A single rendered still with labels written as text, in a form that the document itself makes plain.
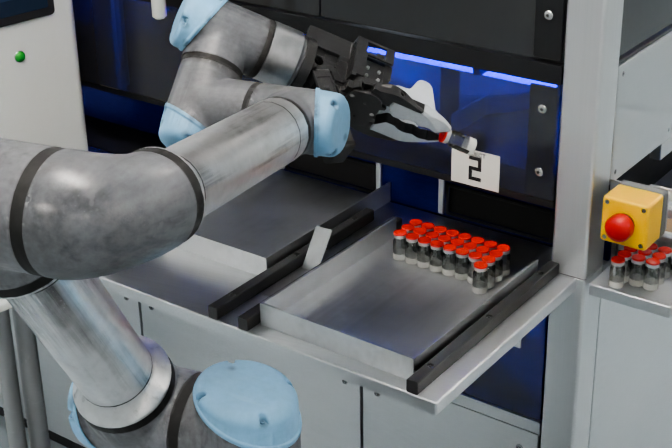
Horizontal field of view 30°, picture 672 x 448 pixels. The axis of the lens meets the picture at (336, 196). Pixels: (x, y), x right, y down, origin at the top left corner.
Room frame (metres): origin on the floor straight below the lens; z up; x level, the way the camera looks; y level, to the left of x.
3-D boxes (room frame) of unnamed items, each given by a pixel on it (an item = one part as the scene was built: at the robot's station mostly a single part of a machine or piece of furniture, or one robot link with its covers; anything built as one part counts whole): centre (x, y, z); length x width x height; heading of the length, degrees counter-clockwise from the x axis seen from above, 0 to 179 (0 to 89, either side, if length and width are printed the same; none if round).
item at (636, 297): (1.67, -0.47, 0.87); 0.14 x 0.13 x 0.02; 144
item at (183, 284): (1.75, 0.02, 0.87); 0.70 x 0.48 x 0.02; 54
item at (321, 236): (1.69, 0.06, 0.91); 0.14 x 0.03 x 0.06; 144
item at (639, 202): (1.65, -0.43, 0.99); 0.08 x 0.07 x 0.07; 144
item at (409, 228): (1.72, -0.17, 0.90); 0.18 x 0.02 x 0.05; 53
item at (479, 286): (1.63, -0.21, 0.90); 0.02 x 0.02 x 0.05
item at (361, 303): (1.61, -0.10, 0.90); 0.34 x 0.26 x 0.04; 143
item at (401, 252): (1.70, -0.16, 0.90); 0.18 x 0.02 x 0.05; 53
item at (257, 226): (1.90, 0.11, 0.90); 0.34 x 0.26 x 0.04; 144
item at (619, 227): (1.61, -0.41, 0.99); 0.04 x 0.04 x 0.04; 54
